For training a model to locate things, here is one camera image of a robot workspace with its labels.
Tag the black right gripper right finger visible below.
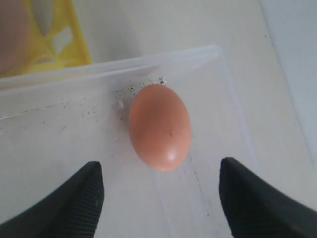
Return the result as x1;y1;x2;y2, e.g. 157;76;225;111
219;157;317;238

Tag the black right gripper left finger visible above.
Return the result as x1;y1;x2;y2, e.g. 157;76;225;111
0;161;105;238

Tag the brown egg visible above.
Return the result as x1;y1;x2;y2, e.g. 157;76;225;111
0;0;30;74
128;84;192;172

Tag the clear plastic container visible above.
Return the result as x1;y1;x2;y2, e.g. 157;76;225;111
0;44;317;238

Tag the yellow plastic egg tray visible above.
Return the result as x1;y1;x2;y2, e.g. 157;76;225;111
6;0;92;76

